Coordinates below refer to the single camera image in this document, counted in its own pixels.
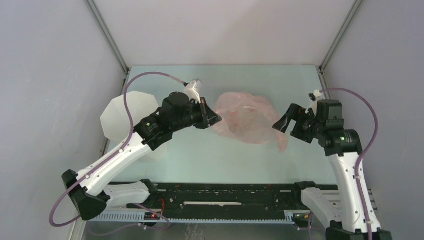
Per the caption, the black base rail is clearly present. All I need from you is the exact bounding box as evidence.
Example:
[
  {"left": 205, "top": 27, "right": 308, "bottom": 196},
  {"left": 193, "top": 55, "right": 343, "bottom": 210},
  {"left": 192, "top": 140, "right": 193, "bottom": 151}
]
[{"left": 94, "top": 181, "right": 332, "bottom": 222}]

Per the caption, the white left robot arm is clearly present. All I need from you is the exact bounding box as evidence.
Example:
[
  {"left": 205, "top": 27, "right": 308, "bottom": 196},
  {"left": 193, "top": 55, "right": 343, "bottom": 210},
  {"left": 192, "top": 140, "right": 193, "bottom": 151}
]
[{"left": 61, "top": 92, "right": 222, "bottom": 221}]

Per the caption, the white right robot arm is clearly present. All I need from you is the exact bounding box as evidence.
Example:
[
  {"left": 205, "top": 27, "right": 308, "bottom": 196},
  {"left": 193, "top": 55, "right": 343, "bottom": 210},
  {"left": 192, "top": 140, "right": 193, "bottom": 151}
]
[{"left": 273, "top": 99, "right": 393, "bottom": 240}]

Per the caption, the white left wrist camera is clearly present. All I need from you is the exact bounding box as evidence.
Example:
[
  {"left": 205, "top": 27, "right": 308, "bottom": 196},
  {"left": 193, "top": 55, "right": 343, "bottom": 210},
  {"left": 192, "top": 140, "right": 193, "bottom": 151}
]
[{"left": 183, "top": 79, "right": 203, "bottom": 103}]

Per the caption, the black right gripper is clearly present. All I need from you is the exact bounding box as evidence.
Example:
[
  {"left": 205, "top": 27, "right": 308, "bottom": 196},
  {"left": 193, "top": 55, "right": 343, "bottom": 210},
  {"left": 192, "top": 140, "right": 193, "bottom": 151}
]
[{"left": 272, "top": 103, "right": 323, "bottom": 144}]

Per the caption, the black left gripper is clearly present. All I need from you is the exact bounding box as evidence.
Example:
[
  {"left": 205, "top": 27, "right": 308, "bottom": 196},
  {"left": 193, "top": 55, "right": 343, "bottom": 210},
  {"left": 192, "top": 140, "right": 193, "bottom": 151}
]
[{"left": 171, "top": 97, "right": 222, "bottom": 132}]

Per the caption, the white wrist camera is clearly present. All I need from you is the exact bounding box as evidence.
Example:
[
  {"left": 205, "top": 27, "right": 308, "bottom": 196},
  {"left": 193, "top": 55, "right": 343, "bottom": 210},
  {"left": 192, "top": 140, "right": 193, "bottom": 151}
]
[
  {"left": 183, "top": 79, "right": 203, "bottom": 103},
  {"left": 307, "top": 89, "right": 323, "bottom": 115}
]

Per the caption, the aluminium frame post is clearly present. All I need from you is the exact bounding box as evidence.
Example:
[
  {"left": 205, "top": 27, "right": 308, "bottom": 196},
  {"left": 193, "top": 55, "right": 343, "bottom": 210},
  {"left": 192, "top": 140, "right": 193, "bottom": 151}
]
[
  {"left": 319, "top": 0, "right": 365, "bottom": 74},
  {"left": 84, "top": 0, "right": 130, "bottom": 74}
]

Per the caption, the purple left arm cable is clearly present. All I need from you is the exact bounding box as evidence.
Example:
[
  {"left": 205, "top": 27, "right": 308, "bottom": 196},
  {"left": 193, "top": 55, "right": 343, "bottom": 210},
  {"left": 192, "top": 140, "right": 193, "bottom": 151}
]
[{"left": 48, "top": 71, "right": 188, "bottom": 228}]

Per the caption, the aluminium frame post right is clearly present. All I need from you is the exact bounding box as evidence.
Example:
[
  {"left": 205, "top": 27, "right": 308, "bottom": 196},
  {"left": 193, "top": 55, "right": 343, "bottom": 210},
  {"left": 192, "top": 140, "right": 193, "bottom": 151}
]
[{"left": 319, "top": 0, "right": 365, "bottom": 74}]

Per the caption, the aluminium frame post left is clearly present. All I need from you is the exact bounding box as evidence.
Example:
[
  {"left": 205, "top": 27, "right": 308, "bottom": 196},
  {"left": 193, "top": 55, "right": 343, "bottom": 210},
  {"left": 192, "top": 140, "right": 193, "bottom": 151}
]
[{"left": 84, "top": 0, "right": 130, "bottom": 74}]

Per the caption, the white cable duct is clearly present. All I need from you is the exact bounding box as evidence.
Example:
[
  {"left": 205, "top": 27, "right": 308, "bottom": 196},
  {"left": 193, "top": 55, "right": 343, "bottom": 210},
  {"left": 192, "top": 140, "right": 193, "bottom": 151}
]
[{"left": 91, "top": 210, "right": 310, "bottom": 224}]

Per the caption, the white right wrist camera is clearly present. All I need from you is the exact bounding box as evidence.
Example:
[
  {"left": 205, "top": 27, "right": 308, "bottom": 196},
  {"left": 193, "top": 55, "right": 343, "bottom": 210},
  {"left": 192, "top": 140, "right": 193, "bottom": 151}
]
[{"left": 307, "top": 89, "right": 323, "bottom": 115}]

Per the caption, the white faceted trash bin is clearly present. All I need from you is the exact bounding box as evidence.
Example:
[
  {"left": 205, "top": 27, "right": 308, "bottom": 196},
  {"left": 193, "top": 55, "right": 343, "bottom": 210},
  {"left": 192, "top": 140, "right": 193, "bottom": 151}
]
[{"left": 100, "top": 91, "right": 159, "bottom": 151}]

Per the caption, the pink plastic trash bag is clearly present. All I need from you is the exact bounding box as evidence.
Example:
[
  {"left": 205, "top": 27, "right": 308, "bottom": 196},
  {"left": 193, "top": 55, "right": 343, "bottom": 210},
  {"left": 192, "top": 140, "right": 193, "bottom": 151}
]
[{"left": 212, "top": 92, "right": 289, "bottom": 153}]

